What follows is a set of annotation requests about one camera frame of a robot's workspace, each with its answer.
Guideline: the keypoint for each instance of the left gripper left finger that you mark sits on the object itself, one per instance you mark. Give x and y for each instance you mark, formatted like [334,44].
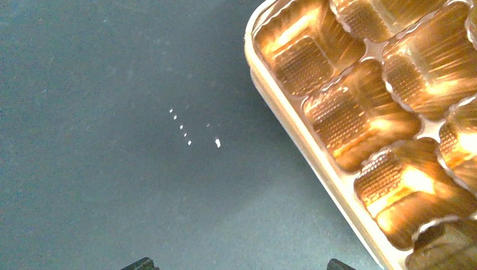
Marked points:
[145,263]

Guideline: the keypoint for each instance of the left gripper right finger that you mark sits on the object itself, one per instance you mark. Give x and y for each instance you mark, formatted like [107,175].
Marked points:
[335,264]

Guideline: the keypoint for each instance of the gold cookie tin with tray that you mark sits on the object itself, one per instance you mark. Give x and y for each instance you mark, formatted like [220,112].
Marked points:
[380,98]

